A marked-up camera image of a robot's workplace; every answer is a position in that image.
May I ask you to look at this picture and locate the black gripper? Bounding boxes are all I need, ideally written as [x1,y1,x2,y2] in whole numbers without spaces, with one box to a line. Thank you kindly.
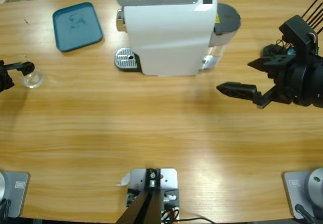
[0,60,35,93]
[216,54,323,108]

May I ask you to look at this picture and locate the clear glass cup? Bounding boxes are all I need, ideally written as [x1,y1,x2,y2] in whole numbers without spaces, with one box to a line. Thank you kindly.
[10,54,46,89]

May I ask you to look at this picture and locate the white capsule coffee machine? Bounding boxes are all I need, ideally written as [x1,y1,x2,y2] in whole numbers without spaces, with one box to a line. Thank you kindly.
[115,0,218,78]

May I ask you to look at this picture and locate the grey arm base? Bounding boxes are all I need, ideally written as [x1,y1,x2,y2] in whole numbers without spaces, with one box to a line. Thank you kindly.
[282,167,323,219]
[0,171,30,218]

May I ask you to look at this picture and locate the black capsule holder with rods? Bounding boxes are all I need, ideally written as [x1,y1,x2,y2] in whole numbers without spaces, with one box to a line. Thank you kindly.
[261,0,323,58]

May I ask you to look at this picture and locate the teal plastic tray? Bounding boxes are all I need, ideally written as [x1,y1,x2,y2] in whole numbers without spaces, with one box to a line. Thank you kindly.
[52,2,104,52]

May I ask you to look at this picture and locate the clear water tank dark lid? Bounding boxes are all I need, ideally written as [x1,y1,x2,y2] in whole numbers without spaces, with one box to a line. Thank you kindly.
[199,3,242,71]

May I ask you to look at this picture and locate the white paper tag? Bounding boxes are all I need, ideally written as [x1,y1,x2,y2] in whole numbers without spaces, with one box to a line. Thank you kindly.
[116,172,131,187]

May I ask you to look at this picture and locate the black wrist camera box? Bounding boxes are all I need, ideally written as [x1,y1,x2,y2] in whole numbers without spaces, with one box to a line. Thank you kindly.
[278,14,315,65]

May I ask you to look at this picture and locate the white mount block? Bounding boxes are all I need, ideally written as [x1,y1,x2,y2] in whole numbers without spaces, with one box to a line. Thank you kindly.
[126,167,180,221]

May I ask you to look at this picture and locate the thick black base cable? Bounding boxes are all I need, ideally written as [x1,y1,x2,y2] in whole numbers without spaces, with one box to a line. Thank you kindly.
[0,198,12,218]
[294,203,316,224]

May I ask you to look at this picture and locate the thin black cable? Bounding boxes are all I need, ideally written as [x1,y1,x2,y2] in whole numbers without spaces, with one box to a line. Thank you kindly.
[176,217,215,224]

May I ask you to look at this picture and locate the orange cables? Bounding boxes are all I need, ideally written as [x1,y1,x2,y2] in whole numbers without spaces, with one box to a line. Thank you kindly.
[161,207,180,221]

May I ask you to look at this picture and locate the dark camera post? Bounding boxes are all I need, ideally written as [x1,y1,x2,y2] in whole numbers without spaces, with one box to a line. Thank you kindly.
[116,168,162,224]

